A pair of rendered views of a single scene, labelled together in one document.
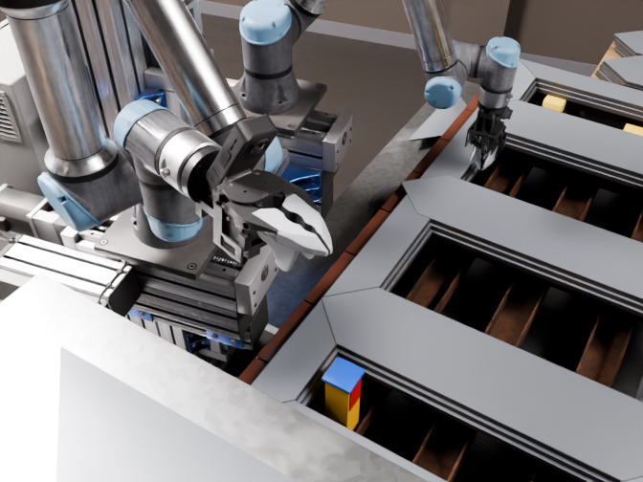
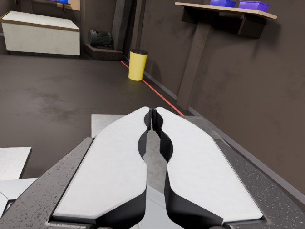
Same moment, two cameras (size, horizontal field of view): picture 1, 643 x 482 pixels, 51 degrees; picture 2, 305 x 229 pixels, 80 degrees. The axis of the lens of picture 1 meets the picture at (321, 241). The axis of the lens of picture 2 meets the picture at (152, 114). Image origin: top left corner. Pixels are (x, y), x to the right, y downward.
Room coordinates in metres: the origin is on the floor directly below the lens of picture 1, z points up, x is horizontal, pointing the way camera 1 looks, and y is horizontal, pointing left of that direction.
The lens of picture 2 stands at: (0.60, 0.07, 1.51)
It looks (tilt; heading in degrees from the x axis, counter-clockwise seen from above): 28 degrees down; 217
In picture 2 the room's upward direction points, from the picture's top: 12 degrees clockwise
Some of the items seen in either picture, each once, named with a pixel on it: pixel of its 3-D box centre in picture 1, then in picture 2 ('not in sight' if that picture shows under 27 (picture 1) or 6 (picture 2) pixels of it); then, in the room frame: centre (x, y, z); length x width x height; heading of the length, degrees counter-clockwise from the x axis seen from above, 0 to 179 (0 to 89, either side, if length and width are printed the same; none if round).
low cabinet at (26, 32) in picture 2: not in sight; (43, 33); (-1.69, -6.18, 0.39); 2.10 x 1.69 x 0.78; 70
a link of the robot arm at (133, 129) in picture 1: (159, 141); not in sight; (0.73, 0.21, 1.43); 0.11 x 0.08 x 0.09; 44
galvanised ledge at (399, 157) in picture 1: (392, 184); not in sight; (1.60, -0.21, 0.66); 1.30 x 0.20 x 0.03; 149
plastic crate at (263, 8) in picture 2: not in sight; (253, 7); (-1.91, -0.73, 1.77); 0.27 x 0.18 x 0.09; 70
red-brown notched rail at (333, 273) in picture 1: (402, 200); not in sight; (1.37, -0.21, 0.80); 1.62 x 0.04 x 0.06; 149
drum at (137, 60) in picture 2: not in sight; (137, 65); (-2.64, -3.12, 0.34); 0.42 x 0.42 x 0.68
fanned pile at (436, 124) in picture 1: (451, 120); not in sight; (1.89, -0.42, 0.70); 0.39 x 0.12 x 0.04; 149
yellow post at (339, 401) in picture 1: (342, 406); not in sight; (0.76, -0.04, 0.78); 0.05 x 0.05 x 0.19; 59
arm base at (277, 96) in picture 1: (269, 80); not in sight; (1.48, 0.13, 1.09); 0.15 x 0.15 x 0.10
